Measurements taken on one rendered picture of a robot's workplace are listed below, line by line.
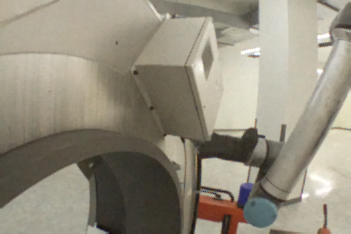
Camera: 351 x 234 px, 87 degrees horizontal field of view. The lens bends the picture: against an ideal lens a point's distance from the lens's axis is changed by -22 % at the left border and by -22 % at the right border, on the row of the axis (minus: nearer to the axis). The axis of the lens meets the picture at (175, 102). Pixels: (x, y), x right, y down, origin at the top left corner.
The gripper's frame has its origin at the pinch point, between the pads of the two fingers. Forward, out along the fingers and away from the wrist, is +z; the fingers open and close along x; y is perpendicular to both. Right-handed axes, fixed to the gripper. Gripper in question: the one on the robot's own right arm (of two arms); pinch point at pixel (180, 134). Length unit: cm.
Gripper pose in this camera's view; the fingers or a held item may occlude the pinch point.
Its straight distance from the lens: 63.2
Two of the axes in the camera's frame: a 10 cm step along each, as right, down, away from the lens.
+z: -9.8, -2.1, -0.5
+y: -1.8, 6.3, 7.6
